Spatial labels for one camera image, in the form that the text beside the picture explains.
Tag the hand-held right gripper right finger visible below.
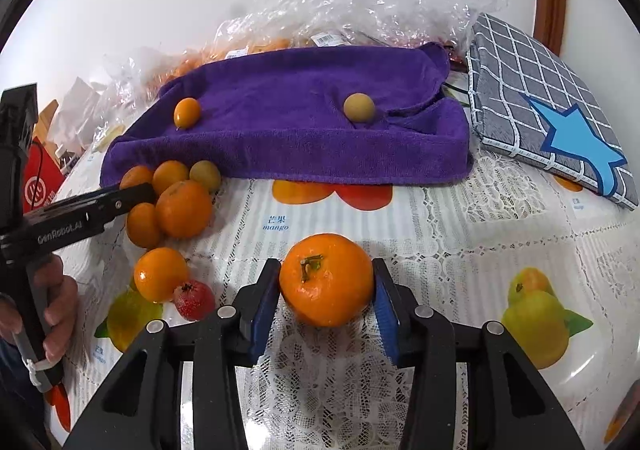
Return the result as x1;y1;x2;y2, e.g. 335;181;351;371
371;257;586;450

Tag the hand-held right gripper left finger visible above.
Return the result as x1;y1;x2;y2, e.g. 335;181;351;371
62;257;282;450

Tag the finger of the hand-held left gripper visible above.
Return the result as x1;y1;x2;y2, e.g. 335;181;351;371
97;183;156;221

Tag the small orange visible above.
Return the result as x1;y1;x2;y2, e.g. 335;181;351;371
125;202;163;249
133;247;190;303
119;165;155;191
173;97;202;129
152;160;190;196

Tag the large orange with stem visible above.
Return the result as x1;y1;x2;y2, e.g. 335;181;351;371
278;233;376;328

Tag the small red hawthorn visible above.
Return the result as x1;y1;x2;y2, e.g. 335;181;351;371
173;280;216;322

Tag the yellow-green plum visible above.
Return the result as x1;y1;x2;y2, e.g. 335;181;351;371
343;93;376;123
189;159;222;193

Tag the person's left hand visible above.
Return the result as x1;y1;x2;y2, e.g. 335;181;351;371
34;255;80;363

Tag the red paper bag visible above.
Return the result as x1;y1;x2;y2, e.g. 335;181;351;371
22;135;68;215

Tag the printed lace tablecloth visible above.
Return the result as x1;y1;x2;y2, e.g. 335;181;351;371
42;55;640;450

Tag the white plastic bag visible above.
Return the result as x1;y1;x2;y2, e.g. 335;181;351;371
50;75;108;156

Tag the small clear plastic bag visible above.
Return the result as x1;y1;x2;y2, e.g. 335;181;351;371
102;48;166;133

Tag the clear bag of oranges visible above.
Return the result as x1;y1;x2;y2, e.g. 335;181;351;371
147;18;301;87

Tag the purple towel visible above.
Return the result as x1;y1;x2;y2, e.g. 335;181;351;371
100;43;475;187

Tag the clear bag of red hawthorns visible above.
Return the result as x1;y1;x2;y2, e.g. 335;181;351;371
435;35;471;74

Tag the grey checked cushion blue star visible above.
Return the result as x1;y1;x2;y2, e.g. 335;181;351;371
467;13;640;210

